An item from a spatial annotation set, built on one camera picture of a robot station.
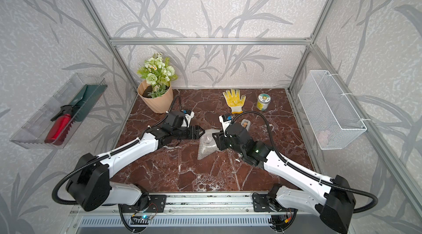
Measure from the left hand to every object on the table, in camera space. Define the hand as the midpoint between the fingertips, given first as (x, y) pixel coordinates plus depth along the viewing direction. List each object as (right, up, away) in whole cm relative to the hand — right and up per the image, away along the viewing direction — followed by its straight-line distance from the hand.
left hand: (200, 132), depth 83 cm
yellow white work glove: (+20, +17, +29) cm, 39 cm away
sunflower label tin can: (+37, +16, +21) cm, 45 cm away
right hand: (+8, +1, -8) cm, 12 cm away
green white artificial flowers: (-26, +32, +9) cm, 42 cm away
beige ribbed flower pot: (-26, +14, +13) cm, 32 cm away
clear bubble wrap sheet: (+4, -6, +1) cm, 8 cm away
